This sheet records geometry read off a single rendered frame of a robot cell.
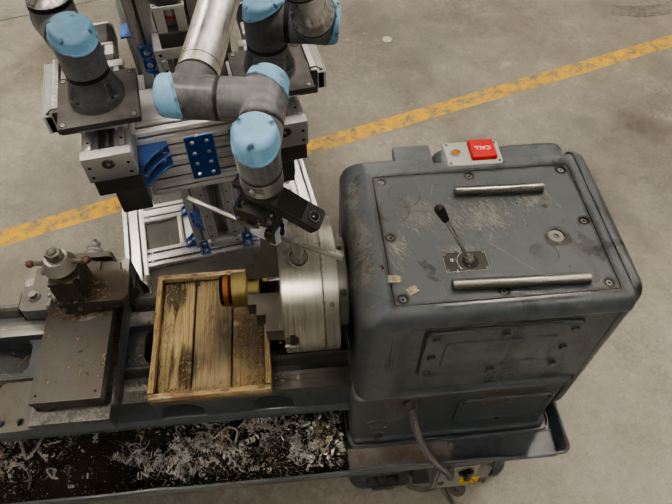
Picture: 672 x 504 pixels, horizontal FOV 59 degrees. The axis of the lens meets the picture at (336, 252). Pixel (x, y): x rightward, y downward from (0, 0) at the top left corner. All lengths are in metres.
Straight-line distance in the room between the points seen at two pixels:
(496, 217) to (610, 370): 1.49
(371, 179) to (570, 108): 2.46
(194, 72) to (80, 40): 0.69
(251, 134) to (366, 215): 0.47
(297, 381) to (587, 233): 0.77
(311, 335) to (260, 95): 0.56
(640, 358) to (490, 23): 2.40
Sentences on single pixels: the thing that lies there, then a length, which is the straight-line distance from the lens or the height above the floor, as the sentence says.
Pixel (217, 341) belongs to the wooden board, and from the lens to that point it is 1.60.
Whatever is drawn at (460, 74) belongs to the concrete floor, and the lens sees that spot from 3.81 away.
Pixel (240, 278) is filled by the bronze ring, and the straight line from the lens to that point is 1.40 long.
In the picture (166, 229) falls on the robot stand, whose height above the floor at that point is 0.21.
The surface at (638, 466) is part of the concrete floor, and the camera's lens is 2.63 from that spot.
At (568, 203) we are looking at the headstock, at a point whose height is 1.26.
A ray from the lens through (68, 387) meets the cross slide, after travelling 1.55.
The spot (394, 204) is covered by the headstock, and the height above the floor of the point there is 1.26.
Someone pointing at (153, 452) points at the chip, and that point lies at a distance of 1.89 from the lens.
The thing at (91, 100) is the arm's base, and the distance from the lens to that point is 1.80.
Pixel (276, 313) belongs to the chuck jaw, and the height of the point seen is 1.11.
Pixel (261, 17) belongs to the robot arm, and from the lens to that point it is 1.70.
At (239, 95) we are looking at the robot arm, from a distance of 1.01.
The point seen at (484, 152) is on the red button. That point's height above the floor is 1.27.
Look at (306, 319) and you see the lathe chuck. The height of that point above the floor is 1.15.
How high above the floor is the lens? 2.28
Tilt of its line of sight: 54 degrees down
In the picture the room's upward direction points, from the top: straight up
